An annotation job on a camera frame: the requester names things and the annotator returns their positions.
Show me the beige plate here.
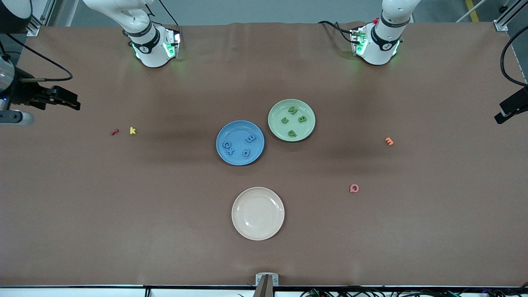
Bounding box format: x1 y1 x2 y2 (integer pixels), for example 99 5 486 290
231 187 285 241

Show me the black arm base cable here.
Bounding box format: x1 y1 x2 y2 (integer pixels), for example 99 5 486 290
318 20 359 45
157 0 181 27

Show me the green plate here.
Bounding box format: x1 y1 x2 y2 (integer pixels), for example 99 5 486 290
268 99 316 142

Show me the black cable bundle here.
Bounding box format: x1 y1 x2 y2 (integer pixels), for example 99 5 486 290
299 285 528 297

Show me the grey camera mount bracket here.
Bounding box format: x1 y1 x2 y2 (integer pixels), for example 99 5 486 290
252 273 279 297

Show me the aluminium frame post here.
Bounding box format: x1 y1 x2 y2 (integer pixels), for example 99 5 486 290
25 0 56 37
493 0 528 31

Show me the blue plate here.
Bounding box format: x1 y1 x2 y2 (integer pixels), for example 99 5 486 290
216 120 265 166

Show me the brown table mat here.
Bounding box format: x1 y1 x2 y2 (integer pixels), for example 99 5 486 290
0 21 528 287

